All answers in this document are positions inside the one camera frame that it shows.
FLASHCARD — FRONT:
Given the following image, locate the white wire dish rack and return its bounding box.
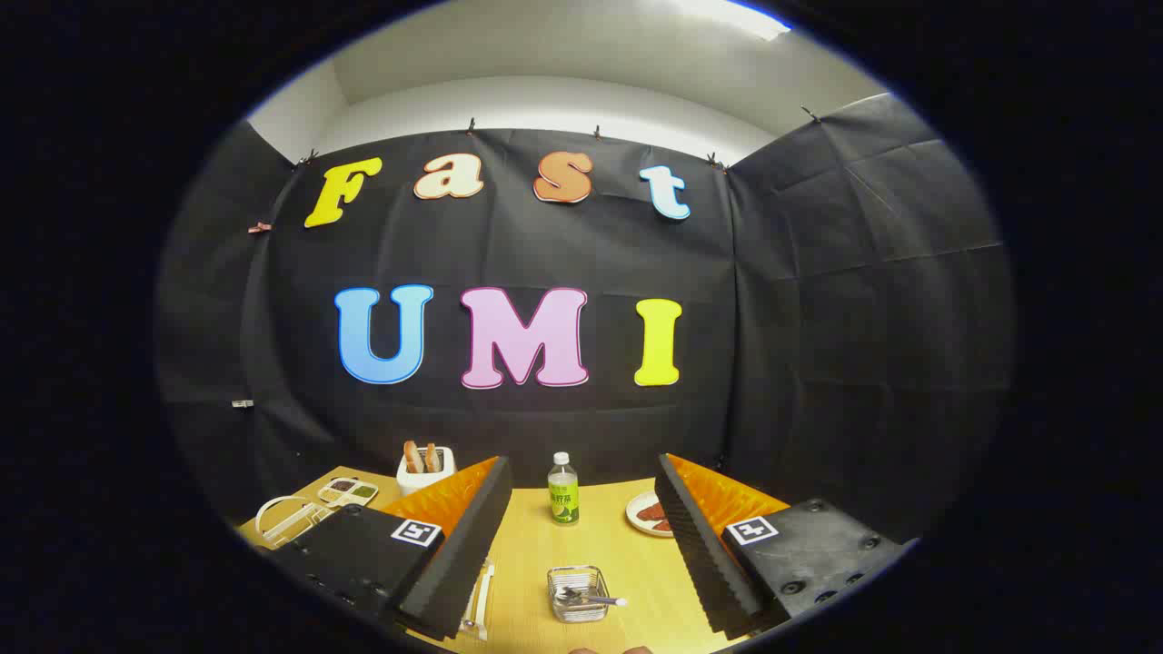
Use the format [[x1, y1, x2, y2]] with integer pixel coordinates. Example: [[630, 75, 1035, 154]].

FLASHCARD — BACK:
[[254, 495, 497, 641]]

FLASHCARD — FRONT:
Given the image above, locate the green label drink bottle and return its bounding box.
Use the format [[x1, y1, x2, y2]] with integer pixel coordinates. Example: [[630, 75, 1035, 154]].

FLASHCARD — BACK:
[[547, 451, 581, 527]]

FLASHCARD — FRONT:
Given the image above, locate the metal wire basket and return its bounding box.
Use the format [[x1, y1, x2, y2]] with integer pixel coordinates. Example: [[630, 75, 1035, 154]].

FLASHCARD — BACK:
[[547, 565, 611, 624]]

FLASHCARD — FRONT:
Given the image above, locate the black backdrop cloth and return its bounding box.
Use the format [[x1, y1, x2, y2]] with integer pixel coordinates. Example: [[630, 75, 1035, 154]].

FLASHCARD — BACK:
[[154, 91, 1015, 546]]

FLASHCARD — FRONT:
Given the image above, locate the white toaster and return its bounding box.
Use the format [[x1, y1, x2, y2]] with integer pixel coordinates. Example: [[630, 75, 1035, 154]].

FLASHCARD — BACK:
[[396, 445, 457, 497]]

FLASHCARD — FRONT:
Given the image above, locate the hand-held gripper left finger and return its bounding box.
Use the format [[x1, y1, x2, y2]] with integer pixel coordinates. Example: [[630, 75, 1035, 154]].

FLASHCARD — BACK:
[[262, 456, 515, 641]]

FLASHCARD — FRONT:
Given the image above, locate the white divided condiment tray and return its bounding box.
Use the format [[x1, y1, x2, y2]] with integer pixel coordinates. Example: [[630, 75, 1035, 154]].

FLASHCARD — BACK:
[[317, 477, 380, 508]]

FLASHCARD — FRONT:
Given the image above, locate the small white dish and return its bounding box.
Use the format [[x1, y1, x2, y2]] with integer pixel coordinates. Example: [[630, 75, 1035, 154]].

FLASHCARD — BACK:
[[625, 490, 675, 539]]

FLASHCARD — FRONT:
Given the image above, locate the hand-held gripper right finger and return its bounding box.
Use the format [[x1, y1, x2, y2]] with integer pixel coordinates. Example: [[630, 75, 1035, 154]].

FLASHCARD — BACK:
[[654, 452, 910, 637]]

